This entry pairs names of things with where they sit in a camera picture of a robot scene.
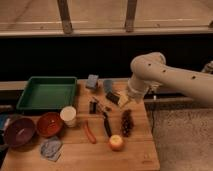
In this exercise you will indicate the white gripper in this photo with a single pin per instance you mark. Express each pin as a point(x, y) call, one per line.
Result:
point(136, 89)

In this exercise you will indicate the black handled brush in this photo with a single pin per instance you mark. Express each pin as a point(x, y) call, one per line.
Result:
point(107, 124)

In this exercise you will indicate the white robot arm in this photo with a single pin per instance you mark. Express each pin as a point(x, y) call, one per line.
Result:
point(151, 68)

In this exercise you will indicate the white plastic cup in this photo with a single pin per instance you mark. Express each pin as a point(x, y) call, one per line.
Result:
point(68, 115)

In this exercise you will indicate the yellow banana toy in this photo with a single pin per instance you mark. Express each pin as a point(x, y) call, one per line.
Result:
point(123, 99)

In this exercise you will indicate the black rectangular block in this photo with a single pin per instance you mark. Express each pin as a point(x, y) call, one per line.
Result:
point(112, 97)

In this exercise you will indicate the grey metal scoop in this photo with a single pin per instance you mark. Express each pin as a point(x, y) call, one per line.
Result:
point(108, 85)

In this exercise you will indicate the thin brown stick tool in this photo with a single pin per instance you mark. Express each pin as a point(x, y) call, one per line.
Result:
point(101, 105)

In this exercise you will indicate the dark grape bunch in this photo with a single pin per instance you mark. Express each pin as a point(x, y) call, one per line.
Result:
point(127, 123)

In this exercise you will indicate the blue grey sponge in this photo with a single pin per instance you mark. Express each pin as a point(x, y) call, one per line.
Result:
point(92, 81)

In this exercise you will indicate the small black clip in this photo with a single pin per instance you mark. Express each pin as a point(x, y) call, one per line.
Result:
point(92, 107)

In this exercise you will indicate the red yellow apple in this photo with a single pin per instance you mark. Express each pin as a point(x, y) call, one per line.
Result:
point(116, 142)

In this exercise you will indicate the orange carrot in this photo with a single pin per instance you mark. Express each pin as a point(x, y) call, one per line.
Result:
point(89, 133)

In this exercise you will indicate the red bowl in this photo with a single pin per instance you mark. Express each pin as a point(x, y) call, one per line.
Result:
point(49, 124)

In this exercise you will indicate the green plastic tray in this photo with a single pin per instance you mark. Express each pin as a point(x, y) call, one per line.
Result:
point(47, 93)

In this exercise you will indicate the grey crumpled cloth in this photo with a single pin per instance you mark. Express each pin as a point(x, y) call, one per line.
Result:
point(50, 148)

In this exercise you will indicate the purple bowl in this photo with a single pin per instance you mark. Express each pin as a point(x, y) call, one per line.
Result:
point(19, 132)

